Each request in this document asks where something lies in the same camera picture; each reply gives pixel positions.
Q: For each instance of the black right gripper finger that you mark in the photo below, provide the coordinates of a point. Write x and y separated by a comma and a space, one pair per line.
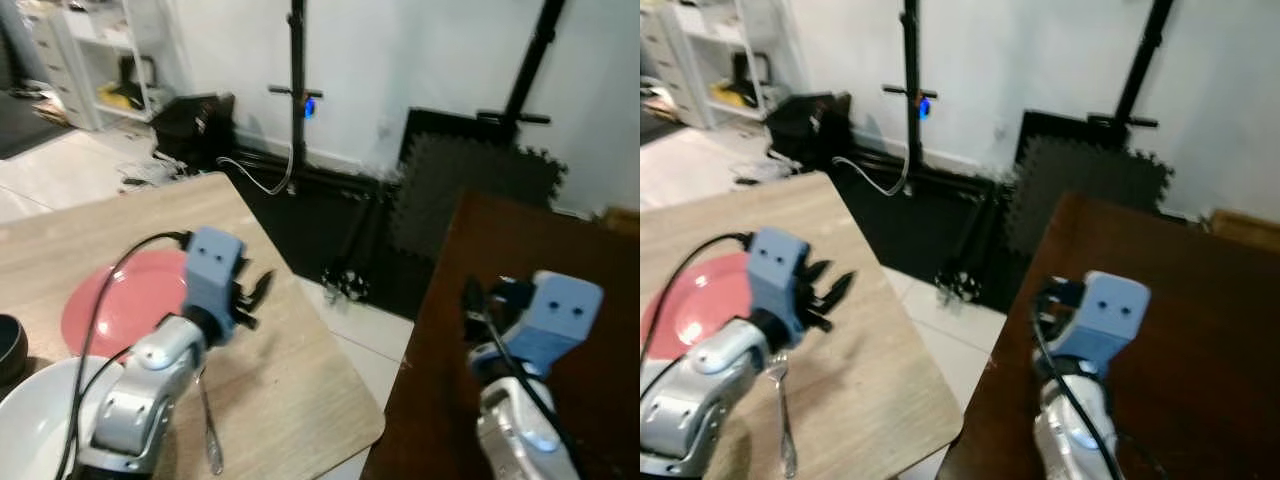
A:
1044, 310
472, 310

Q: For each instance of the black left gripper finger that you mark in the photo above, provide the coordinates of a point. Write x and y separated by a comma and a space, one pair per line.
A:
262, 290
818, 272
840, 290
243, 272

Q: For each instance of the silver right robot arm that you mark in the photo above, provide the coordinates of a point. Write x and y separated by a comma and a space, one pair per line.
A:
1075, 430
520, 420

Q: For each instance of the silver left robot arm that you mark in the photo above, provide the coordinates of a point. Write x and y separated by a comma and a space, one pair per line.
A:
690, 390
140, 395

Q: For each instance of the black caster wheel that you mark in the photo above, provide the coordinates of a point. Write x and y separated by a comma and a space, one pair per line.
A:
346, 283

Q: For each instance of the black floor mat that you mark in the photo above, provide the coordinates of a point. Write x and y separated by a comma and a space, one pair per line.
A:
935, 225
320, 225

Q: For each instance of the dark grey foam puzzle mat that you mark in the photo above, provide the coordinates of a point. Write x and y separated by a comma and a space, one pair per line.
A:
470, 190
1085, 185

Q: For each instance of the silver metal fork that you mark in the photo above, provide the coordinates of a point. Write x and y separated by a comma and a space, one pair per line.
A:
785, 420
211, 430

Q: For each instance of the pink round plate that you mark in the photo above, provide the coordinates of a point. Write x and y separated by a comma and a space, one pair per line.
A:
690, 300
125, 300

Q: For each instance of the black bag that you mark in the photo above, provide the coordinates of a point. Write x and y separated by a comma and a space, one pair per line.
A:
806, 125
192, 128

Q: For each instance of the yellow item on shelf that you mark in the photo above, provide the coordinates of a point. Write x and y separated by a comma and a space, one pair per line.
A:
732, 96
120, 97

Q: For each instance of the black stand pole blue light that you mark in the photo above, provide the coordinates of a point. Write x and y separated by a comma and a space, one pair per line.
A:
297, 70
912, 70

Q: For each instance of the black bowl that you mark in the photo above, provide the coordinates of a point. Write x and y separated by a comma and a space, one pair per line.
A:
10, 350

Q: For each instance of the black slanted stand pole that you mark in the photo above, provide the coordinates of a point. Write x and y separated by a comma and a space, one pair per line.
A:
532, 60
1140, 60

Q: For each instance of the white bowl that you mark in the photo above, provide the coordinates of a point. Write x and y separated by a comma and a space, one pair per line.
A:
35, 425

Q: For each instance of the white shelf unit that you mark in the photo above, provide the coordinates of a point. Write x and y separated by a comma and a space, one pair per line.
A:
90, 50
700, 45

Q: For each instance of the dark grey rug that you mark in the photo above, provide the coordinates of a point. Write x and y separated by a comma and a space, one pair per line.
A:
25, 125

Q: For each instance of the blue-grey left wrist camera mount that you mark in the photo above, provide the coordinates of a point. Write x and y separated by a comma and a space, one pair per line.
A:
212, 270
776, 275

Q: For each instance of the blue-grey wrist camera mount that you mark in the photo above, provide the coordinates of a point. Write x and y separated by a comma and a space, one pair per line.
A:
212, 270
776, 275
555, 315
1105, 315

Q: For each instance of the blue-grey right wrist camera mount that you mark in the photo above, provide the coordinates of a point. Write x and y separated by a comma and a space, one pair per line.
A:
555, 315
1105, 315

